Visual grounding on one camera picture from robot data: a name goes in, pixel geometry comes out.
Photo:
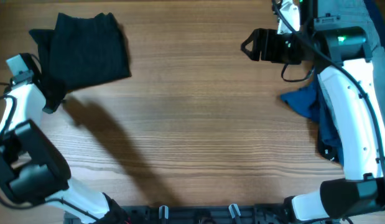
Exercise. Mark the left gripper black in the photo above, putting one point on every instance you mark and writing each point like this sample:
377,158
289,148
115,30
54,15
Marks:
59,85

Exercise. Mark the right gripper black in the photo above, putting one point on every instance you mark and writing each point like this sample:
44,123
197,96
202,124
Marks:
268,38

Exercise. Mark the black shorts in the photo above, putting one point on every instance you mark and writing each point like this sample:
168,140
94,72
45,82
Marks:
79,52

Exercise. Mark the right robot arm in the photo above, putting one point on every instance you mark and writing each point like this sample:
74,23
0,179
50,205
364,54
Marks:
338,38

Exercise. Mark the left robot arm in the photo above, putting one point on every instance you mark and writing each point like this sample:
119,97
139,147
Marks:
32,170

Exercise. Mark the dark blue garment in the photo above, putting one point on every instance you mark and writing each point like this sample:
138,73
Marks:
310,103

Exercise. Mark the light blue denim shorts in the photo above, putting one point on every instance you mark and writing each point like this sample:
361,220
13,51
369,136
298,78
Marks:
378,62

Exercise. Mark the left white rail clip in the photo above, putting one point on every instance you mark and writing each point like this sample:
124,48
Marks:
163,214

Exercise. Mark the white rail clip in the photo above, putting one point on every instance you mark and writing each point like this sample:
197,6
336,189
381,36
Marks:
235,213
163,214

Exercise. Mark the right white rail clip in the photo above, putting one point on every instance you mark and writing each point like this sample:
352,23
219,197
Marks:
235,213

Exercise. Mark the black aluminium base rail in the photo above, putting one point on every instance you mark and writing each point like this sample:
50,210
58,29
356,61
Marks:
259,213

